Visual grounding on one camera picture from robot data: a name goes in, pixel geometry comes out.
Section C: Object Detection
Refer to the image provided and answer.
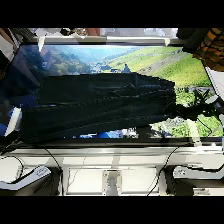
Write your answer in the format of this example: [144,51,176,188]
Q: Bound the black pants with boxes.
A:
[18,71,178,145]

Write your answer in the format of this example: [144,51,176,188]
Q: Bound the checked shirt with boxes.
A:
[192,28,224,73]

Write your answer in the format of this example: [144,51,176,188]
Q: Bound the black garment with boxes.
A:
[175,28,210,54]

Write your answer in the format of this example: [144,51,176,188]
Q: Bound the black cable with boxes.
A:
[42,147,65,176]
[146,146,182,197]
[0,154,26,184]

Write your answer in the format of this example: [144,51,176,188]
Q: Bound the silver frame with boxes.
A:
[0,34,224,197]

